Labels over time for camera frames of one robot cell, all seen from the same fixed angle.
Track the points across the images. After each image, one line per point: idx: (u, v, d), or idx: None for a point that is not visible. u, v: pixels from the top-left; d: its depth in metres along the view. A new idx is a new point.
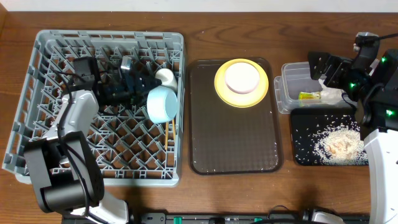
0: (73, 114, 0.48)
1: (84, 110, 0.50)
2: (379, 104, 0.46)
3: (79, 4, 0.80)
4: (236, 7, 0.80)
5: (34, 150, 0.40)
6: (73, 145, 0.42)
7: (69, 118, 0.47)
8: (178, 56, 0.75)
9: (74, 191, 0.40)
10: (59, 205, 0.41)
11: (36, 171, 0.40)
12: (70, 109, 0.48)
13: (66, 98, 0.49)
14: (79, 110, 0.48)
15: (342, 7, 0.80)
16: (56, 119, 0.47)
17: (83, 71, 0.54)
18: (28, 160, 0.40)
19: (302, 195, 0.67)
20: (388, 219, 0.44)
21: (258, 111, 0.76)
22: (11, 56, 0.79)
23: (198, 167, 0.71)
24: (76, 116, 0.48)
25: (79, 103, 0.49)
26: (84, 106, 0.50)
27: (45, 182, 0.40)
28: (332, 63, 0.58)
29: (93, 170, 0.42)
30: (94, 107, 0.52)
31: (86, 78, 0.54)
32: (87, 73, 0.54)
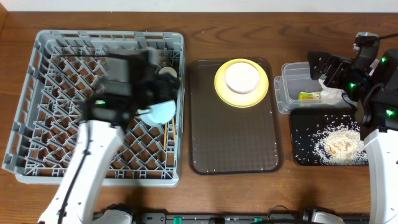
0: (87, 174, 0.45)
1: (104, 153, 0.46)
2: (379, 104, 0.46)
3: (79, 4, 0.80)
4: (236, 7, 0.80)
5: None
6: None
7: (79, 186, 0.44)
8: (178, 56, 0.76)
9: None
10: None
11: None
12: (84, 165, 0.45)
13: (84, 132, 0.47)
14: (94, 167, 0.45)
15: (342, 7, 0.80)
16: (68, 177, 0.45)
17: (116, 76, 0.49)
18: None
19: (302, 195, 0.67)
20: (388, 219, 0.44)
21: (258, 111, 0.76)
22: (11, 56, 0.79)
23: (197, 167, 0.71)
24: (89, 182, 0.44)
25: (98, 154, 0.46)
26: (104, 160, 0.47)
27: None
28: (332, 63, 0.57)
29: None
30: (114, 150, 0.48)
31: (119, 88, 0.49)
32: (121, 82, 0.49)
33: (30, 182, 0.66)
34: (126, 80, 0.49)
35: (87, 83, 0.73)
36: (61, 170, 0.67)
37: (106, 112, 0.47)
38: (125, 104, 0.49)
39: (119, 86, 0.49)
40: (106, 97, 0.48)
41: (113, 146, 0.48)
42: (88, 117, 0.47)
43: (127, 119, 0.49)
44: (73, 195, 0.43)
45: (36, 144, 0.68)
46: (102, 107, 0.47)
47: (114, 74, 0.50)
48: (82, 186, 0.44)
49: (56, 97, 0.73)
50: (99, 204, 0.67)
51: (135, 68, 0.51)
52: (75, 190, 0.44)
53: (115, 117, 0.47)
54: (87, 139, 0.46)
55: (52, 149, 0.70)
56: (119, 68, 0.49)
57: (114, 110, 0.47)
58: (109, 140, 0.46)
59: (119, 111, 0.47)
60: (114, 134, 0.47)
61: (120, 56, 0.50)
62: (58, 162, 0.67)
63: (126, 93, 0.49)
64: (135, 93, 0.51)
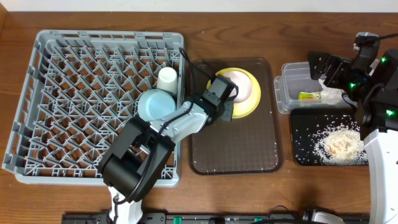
0: (181, 124, 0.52)
1: (191, 126, 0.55)
2: (378, 104, 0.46)
3: (79, 4, 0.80)
4: (237, 7, 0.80)
5: (135, 127, 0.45)
6: (160, 149, 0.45)
7: (176, 124, 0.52)
8: (178, 56, 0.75)
9: (128, 180, 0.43)
10: (111, 177, 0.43)
11: (127, 137, 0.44)
12: (181, 117, 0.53)
13: (186, 104, 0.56)
14: (188, 124, 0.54)
15: (343, 7, 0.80)
16: (168, 117, 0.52)
17: (214, 89, 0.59)
18: (127, 128, 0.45)
19: (302, 195, 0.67)
20: (388, 219, 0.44)
21: (259, 112, 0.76)
22: (11, 56, 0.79)
23: (198, 167, 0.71)
24: (180, 129, 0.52)
25: (192, 119, 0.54)
26: (190, 128, 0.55)
27: (120, 152, 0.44)
28: (331, 63, 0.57)
29: (157, 173, 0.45)
30: (194, 130, 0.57)
31: (212, 99, 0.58)
32: (217, 96, 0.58)
33: (30, 182, 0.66)
34: (221, 96, 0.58)
35: (87, 82, 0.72)
36: (61, 170, 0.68)
37: (201, 105, 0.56)
38: (212, 111, 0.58)
39: (213, 99, 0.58)
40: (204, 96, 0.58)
41: (198, 126, 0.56)
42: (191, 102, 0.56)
43: (209, 121, 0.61)
44: (171, 126, 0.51)
45: (36, 144, 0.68)
46: (200, 103, 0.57)
47: (213, 89, 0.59)
48: (175, 127, 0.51)
49: (56, 96, 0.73)
50: (99, 204, 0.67)
51: (226, 94, 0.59)
52: (172, 124, 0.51)
53: (206, 112, 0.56)
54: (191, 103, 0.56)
55: (52, 149, 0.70)
56: (221, 86, 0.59)
57: (206, 108, 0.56)
58: (203, 116, 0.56)
59: (210, 110, 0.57)
60: (203, 118, 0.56)
61: (225, 79, 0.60)
62: (58, 162, 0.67)
63: (215, 104, 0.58)
64: (221, 106, 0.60)
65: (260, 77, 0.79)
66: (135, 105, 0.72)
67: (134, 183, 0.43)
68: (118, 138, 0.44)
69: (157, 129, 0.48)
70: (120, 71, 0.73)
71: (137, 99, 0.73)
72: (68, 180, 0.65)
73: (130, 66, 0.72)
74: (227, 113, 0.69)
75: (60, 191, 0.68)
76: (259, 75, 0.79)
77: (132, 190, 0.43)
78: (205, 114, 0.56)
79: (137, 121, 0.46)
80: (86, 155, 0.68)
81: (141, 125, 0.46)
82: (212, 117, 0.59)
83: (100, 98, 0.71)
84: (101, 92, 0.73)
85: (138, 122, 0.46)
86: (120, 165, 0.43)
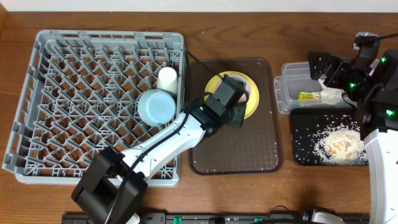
0: (165, 150, 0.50)
1: (182, 145, 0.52)
2: (379, 104, 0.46)
3: (79, 4, 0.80)
4: (237, 7, 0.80)
5: (105, 163, 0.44)
6: (130, 189, 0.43)
7: (160, 150, 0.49)
8: (178, 56, 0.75)
9: (99, 214, 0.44)
10: (86, 206, 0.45)
11: (97, 172, 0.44)
12: (166, 140, 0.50)
13: (176, 122, 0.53)
14: (175, 146, 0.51)
15: (343, 7, 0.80)
16: (153, 140, 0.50)
17: (219, 96, 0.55)
18: (96, 164, 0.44)
19: (302, 195, 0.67)
20: (388, 219, 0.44)
21: (258, 111, 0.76)
22: (10, 57, 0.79)
23: (198, 167, 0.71)
24: (163, 157, 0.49)
25: (181, 140, 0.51)
26: (179, 149, 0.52)
27: (90, 187, 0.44)
28: (331, 63, 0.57)
29: (128, 211, 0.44)
30: (188, 145, 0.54)
31: (216, 108, 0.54)
32: (222, 104, 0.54)
33: (30, 182, 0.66)
34: (226, 104, 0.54)
35: (87, 82, 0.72)
36: (61, 170, 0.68)
37: (201, 117, 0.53)
38: (214, 121, 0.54)
39: (216, 107, 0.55)
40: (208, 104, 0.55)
41: (192, 142, 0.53)
42: (189, 112, 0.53)
43: (209, 132, 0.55)
44: (152, 154, 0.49)
45: (36, 144, 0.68)
46: (199, 113, 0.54)
47: (219, 95, 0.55)
48: (157, 155, 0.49)
49: (56, 96, 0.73)
50: None
51: (232, 99, 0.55)
52: (152, 152, 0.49)
53: (203, 126, 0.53)
54: (185, 119, 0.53)
55: (52, 149, 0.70)
56: (227, 92, 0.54)
57: (204, 121, 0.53)
58: (196, 134, 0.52)
59: (209, 122, 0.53)
60: (198, 134, 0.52)
61: (231, 84, 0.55)
62: (58, 162, 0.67)
63: (219, 113, 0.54)
64: (226, 114, 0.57)
65: (260, 77, 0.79)
66: (135, 105, 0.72)
67: (104, 217, 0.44)
68: (89, 172, 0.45)
69: (130, 163, 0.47)
70: (120, 71, 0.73)
71: (137, 99, 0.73)
72: (68, 180, 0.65)
73: (130, 66, 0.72)
74: (236, 119, 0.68)
75: (60, 191, 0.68)
76: (259, 75, 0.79)
77: None
78: (200, 130, 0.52)
79: (109, 154, 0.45)
80: (86, 155, 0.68)
81: (112, 158, 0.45)
82: (212, 129, 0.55)
83: (100, 98, 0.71)
84: (101, 92, 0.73)
85: (111, 155, 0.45)
86: (92, 198, 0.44)
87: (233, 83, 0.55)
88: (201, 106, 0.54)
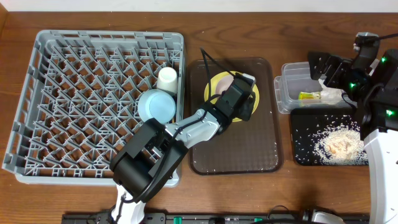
0: (196, 130, 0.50)
1: (204, 133, 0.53)
2: (379, 104, 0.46)
3: (79, 4, 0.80)
4: (237, 7, 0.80)
5: (152, 129, 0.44)
6: (174, 153, 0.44)
7: (192, 128, 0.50)
8: (178, 56, 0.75)
9: (138, 181, 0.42)
10: (121, 175, 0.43)
11: (141, 139, 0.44)
12: (196, 124, 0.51)
13: (199, 112, 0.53)
14: (203, 129, 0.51)
15: (343, 7, 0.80)
16: (184, 121, 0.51)
17: (227, 98, 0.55)
18: (142, 130, 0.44)
19: (302, 195, 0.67)
20: (388, 219, 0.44)
21: (258, 111, 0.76)
22: (10, 57, 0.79)
23: (198, 167, 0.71)
24: (193, 136, 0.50)
25: (206, 127, 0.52)
26: (203, 135, 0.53)
27: (133, 153, 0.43)
28: (331, 63, 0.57)
29: (168, 176, 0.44)
30: (206, 137, 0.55)
31: (225, 108, 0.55)
32: (231, 105, 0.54)
33: (30, 182, 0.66)
34: (235, 106, 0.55)
35: (87, 83, 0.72)
36: (61, 170, 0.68)
37: (213, 116, 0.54)
38: (223, 122, 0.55)
39: (226, 107, 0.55)
40: (219, 104, 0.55)
41: (209, 134, 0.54)
42: (206, 109, 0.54)
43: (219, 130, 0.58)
44: (186, 130, 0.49)
45: (36, 144, 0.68)
46: (213, 112, 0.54)
47: (227, 97, 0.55)
48: (189, 134, 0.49)
49: (56, 96, 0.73)
50: (99, 204, 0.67)
51: (240, 102, 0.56)
52: (187, 129, 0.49)
53: (218, 122, 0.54)
54: (206, 110, 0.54)
55: (52, 149, 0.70)
56: (234, 94, 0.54)
57: (219, 117, 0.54)
58: (214, 126, 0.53)
59: (221, 121, 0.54)
60: (216, 126, 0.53)
61: (239, 87, 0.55)
62: (58, 162, 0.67)
63: (227, 114, 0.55)
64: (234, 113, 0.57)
65: (260, 77, 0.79)
66: (135, 104, 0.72)
67: (144, 183, 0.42)
68: (133, 137, 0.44)
69: (172, 133, 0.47)
70: (120, 71, 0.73)
71: (137, 99, 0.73)
72: (68, 180, 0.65)
73: (130, 66, 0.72)
74: (245, 114, 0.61)
75: (60, 191, 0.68)
76: (259, 75, 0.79)
77: (140, 191, 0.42)
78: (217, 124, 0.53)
79: (155, 123, 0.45)
80: (86, 155, 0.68)
81: (157, 127, 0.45)
82: (223, 126, 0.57)
83: (100, 98, 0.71)
84: (101, 92, 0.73)
85: (156, 124, 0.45)
86: (131, 165, 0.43)
87: (239, 86, 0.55)
88: (213, 107, 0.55)
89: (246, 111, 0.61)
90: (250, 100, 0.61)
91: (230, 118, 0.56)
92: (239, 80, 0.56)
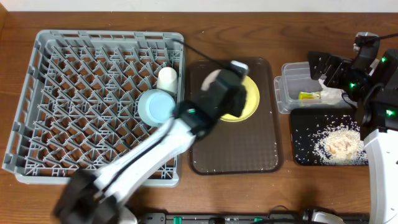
0: (148, 162, 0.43)
1: (170, 152, 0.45)
2: (379, 104, 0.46)
3: (79, 4, 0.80)
4: (237, 7, 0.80)
5: (81, 182, 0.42)
6: (102, 210, 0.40)
7: (141, 163, 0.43)
8: (178, 56, 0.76)
9: None
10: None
11: (74, 191, 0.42)
12: (150, 153, 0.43)
13: (163, 128, 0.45)
14: (161, 157, 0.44)
15: (343, 7, 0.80)
16: (134, 152, 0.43)
17: (211, 95, 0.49)
18: (74, 183, 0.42)
19: (302, 195, 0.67)
20: (388, 219, 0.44)
21: (259, 112, 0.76)
22: (10, 57, 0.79)
23: (198, 167, 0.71)
24: (143, 173, 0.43)
25: (171, 147, 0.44)
26: (166, 158, 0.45)
27: (65, 208, 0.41)
28: (331, 63, 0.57)
29: None
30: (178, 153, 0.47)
31: (207, 109, 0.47)
32: (213, 105, 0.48)
33: (30, 182, 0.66)
34: (219, 105, 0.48)
35: (87, 82, 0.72)
36: (61, 170, 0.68)
37: (189, 121, 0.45)
38: (206, 124, 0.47)
39: (209, 107, 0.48)
40: (198, 106, 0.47)
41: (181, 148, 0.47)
42: (178, 116, 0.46)
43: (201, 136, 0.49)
44: (129, 169, 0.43)
45: (36, 144, 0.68)
46: (189, 117, 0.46)
47: (212, 93, 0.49)
48: (137, 170, 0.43)
49: (56, 96, 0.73)
50: None
51: (227, 99, 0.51)
52: (134, 169, 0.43)
53: (192, 130, 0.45)
54: (167, 130, 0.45)
55: (52, 149, 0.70)
56: (219, 90, 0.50)
57: (197, 123, 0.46)
58: (180, 144, 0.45)
59: (199, 127, 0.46)
60: (183, 142, 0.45)
61: (226, 83, 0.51)
62: (58, 162, 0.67)
63: (210, 115, 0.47)
64: (218, 115, 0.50)
65: (261, 77, 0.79)
66: (135, 105, 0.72)
67: None
68: (67, 191, 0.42)
69: (106, 182, 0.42)
70: (120, 71, 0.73)
71: (137, 99, 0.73)
72: (68, 180, 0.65)
73: (130, 66, 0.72)
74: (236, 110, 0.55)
75: (60, 191, 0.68)
76: (259, 75, 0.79)
77: None
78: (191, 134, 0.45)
79: (84, 175, 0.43)
80: (86, 155, 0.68)
81: (87, 179, 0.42)
82: (204, 130, 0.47)
83: (100, 98, 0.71)
84: (101, 92, 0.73)
85: (87, 175, 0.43)
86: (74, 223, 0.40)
87: (226, 79, 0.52)
88: (189, 109, 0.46)
89: (238, 105, 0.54)
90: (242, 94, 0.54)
91: (214, 120, 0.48)
92: (227, 73, 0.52)
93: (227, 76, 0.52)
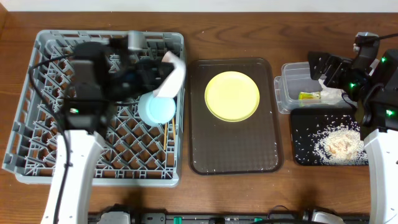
0: (73, 182, 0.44)
1: (87, 157, 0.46)
2: (379, 104, 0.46)
3: (79, 4, 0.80)
4: (237, 7, 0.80)
5: None
6: None
7: (68, 188, 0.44)
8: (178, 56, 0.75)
9: None
10: None
11: None
12: (68, 175, 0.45)
13: (61, 154, 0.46)
14: (81, 168, 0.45)
15: (343, 7, 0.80)
16: (56, 185, 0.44)
17: (84, 79, 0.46)
18: None
19: (302, 195, 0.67)
20: (388, 219, 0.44)
21: (258, 112, 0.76)
22: (10, 57, 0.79)
23: (197, 167, 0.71)
24: (76, 195, 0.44)
25: (82, 155, 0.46)
26: (88, 164, 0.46)
27: None
28: (332, 63, 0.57)
29: None
30: (95, 156, 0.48)
31: (88, 94, 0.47)
32: (90, 83, 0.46)
33: (30, 182, 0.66)
34: (96, 81, 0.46)
35: None
36: None
37: (83, 119, 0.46)
38: (100, 109, 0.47)
39: (91, 91, 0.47)
40: (79, 104, 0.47)
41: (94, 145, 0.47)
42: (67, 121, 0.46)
43: (105, 123, 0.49)
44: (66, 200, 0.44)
45: (36, 144, 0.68)
46: (75, 116, 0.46)
47: (81, 78, 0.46)
48: (71, 192, 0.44)
49: (56, 97, 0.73)
50: (99, 204, 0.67)
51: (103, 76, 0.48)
52: (64, 196, 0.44)
53: (91, 122, 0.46)
54: (68, 150, 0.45)
55: (53, 149, 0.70)
56: (82, 71, 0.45)
57: (87, 114, 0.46)
58: (89, 150, 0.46)
59: (93, 118, 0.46)
60: (91, 142, 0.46)
61: (83, 55, 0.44)
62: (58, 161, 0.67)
63: (99, 98, 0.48)
64: (108, 94, 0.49)
65: (260, 77, 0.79)
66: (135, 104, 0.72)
67: None
68: None
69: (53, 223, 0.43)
70: None
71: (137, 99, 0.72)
72: None
73: None
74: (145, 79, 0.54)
75: None
76: (258, 75, 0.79)
77: None
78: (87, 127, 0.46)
79: None
80: None
81: None
82: (106, 115, 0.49)
83: None
84: None
85: None
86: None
87: (82, 54, 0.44)
88: (73, 110, 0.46)
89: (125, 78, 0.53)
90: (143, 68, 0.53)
91: (104, 99, 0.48)
92: (80, 48, 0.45)
93: (84, 50, 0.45)
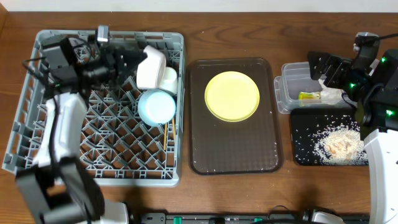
0: (64, 125, 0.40)
1: (74, 112, 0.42)
2: (379, 104, 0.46)
3: (79, 4, 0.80)
4: (237, 7, 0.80)
5: (27, 178, 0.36)
6: (67, 168, 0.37)
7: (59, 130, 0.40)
8: (178, 56, 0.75)
9: (74, 211, 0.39)
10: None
11: (32, 198, 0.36)
12: (58, 122, 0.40)
13: (51, 106, 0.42)
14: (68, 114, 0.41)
15: (343, 7, 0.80)
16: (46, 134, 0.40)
17: (56, 62, 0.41)
18: (23, 189, 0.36)
19: (302, 195, 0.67)
20: (388, 219, 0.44)
21: (258, 112, 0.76)
22: (10, 57, 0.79)
23: (198, 167, 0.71)
24: (68, 135, 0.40)
25: (69, 108, 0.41)
26: (76, 110, 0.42)
27: (43, 207, 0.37)
28: (331, 63, 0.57)
29: (91, 188, 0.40)
30: (82, 112, 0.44)
31: (64, 73, 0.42)
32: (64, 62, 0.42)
33: None
34: (69, 61, 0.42)
35: None
36: None
37: (67, 91, 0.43)
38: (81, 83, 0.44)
39: (66, 70, 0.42)
40: (60, 81, 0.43)
41: (77, 109, 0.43)
42: (51, 95, 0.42)
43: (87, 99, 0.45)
44: (56, 141, 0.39)
45: (36, 144, 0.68)
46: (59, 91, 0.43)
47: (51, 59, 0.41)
48: (62, 137, 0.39)
49: None
50: None
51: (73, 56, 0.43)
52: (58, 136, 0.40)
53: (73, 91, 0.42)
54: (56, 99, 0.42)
55: None
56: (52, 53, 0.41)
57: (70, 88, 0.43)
58: (72, 102, 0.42)
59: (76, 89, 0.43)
60: (75, 99, 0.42)
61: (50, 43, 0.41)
62: None
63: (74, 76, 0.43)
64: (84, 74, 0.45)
65: (260, 77, 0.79)
66: (135, 104, 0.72)
67: (78, 211, 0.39)
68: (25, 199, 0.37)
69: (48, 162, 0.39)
70: None
71: (137, 99, 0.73)
72: None
73: None
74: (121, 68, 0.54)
75: None
76: (259, 75, 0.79)
77: (85, 215, 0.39)
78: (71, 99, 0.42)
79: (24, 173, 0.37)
80: (86, 156, 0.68)
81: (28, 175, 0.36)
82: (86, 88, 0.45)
83: (100, 98, 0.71)
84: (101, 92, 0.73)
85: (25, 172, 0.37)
86: (46, 203, 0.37)
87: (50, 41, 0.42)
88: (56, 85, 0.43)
89: (91, 64, 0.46)
90: (104, 51, 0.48)
91: (81, 78, 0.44)
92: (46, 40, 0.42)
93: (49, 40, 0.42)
